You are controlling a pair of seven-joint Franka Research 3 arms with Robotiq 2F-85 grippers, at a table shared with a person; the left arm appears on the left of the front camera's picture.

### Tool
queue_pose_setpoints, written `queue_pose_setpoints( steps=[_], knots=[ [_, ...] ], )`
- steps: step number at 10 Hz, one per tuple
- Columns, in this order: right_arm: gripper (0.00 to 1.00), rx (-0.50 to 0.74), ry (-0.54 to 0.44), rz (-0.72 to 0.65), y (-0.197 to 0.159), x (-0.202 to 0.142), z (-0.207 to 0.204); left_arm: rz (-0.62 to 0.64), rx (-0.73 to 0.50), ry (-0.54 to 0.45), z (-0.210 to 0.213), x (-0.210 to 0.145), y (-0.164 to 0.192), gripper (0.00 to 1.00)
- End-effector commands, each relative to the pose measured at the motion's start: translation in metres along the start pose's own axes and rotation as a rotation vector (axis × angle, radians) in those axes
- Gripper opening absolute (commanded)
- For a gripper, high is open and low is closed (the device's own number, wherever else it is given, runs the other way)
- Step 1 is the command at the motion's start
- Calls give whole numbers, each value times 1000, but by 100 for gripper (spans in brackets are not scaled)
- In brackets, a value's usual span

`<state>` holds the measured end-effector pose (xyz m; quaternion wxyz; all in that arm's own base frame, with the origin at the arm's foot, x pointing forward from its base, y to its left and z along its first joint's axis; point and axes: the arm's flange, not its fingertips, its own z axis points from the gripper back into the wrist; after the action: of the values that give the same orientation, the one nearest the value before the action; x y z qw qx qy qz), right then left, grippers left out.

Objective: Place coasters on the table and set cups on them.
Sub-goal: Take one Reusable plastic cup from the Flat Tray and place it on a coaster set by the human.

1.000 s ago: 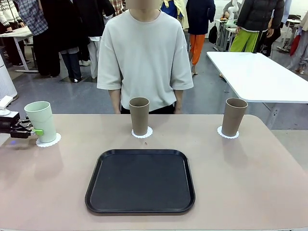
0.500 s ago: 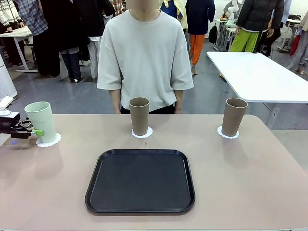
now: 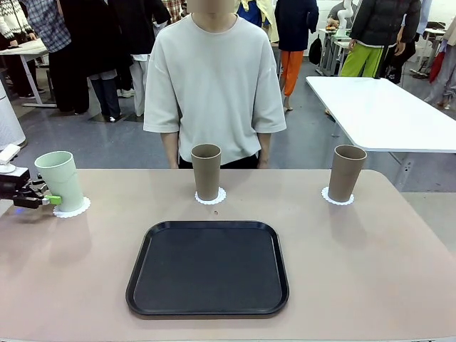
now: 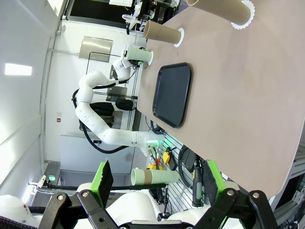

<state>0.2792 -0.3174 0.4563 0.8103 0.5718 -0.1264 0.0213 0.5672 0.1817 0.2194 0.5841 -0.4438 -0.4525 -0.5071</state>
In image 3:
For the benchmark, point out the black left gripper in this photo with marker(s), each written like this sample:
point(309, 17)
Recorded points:
point(12, 181)

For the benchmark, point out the tall mint green cup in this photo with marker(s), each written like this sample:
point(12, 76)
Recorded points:
point(60, 178)

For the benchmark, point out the white scalloped paper coaster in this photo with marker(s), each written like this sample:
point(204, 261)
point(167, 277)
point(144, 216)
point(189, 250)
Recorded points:
point(83, 208)
point(222, 199)
point(326, 199)

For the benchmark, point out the tall brown cup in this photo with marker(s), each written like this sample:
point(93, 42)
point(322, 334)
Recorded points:
point(347, 178)
point(206, 174)

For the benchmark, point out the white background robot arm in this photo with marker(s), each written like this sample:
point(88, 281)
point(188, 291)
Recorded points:
point(345, 14)

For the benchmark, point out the person's right forearm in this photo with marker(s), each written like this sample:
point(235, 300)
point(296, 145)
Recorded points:
point(170, 149)

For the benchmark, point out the person's left forearm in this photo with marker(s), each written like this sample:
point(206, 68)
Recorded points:
point(264, 149)

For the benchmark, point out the white cylindrical appliance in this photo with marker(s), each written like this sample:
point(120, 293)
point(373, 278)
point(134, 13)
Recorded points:
point(9, 124)

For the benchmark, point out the white standing desk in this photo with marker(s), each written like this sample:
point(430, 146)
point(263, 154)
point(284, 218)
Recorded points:
point(21, 50)

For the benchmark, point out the person in plaid shirt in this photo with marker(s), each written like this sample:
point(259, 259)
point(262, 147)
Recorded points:
point(50, 25)

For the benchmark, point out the person in black coat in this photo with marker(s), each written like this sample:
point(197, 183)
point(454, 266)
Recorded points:
point(99, 35)

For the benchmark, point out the person in patterned sweater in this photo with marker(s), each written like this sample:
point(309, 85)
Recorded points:
point(14, 21)

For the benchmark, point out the black plastic serving tray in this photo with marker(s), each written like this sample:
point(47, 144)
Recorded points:
point(210, 278)

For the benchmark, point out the person in white trousers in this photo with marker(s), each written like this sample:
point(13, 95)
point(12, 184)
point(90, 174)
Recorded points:
point(139, 21)

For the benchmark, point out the person in beige shirt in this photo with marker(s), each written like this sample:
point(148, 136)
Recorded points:
point(213, 71)

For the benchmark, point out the person in yellow shirt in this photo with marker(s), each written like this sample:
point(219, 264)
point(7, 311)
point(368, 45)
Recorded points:
point(270, 21)

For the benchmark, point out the person in orange trousers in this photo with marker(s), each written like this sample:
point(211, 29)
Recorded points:
point(295, 28)

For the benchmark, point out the black backpack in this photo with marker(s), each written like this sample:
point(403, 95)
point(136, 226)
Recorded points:
point(315, 50)

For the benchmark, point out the large white table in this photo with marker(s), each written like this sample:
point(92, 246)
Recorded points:
point(374, 107)

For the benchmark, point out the black upright pole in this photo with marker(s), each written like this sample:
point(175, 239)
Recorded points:
point(379, 60)

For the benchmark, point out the grey table leg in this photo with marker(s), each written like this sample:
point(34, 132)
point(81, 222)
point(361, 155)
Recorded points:
point(406, 171)

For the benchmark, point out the person in lime green trousers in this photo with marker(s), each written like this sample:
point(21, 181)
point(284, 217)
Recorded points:
point(381, 21)

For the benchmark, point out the red bag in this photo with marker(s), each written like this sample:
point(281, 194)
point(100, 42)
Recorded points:
point(436, 67)

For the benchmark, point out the person in grey trousers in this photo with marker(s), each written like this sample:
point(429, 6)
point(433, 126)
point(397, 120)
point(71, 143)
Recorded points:
point(445, 78)

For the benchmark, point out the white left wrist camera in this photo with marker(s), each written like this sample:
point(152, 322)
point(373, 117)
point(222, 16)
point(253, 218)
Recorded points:
point(9, 153)

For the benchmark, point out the white desk with grey frame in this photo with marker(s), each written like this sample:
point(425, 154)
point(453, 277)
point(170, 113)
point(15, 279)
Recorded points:
point(342, 42)

